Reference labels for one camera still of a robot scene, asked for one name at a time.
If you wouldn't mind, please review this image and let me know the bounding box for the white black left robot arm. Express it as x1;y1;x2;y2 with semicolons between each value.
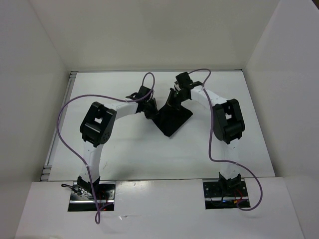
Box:
77;86;158;199

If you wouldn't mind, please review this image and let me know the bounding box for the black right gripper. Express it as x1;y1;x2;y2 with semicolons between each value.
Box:
161;88;188;112

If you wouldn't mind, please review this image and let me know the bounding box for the black skirt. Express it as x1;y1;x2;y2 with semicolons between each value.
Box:
153;104;193;137

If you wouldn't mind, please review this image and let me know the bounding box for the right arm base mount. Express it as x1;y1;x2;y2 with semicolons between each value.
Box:
203;181;251;210

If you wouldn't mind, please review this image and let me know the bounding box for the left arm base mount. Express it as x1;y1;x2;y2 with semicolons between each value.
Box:
61;181;116;212

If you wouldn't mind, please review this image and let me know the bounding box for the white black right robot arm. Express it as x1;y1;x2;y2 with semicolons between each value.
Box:
160;72;245;196

